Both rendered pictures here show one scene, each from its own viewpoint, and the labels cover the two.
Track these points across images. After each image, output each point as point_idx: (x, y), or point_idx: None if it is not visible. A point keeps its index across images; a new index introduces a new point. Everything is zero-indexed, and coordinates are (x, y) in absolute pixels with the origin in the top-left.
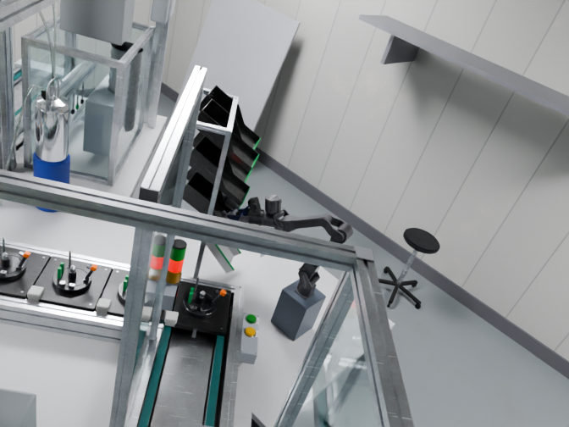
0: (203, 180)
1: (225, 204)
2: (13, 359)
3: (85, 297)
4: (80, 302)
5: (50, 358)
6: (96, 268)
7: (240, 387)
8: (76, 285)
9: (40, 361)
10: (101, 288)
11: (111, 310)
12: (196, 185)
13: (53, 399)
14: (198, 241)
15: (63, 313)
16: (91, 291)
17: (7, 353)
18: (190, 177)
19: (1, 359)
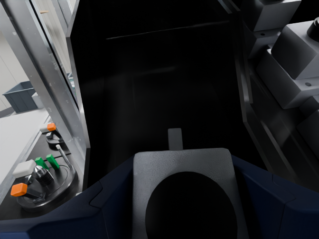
0: (198, 7)
1: (242, 117)
2: (9, 161)
3: (42, 152)
4: (34, 153)
5: (3, 179)
6: (47, 128)
7: None
8: (52, 138)
9: (2, 175)
10: (58, 154)
11: (16, 179)
12: (192, 35)
13: None
14: None
15: (23, 152)
16: (52, 151)
17: (16, 156)
18: (176, 6)
19: (11, 156)
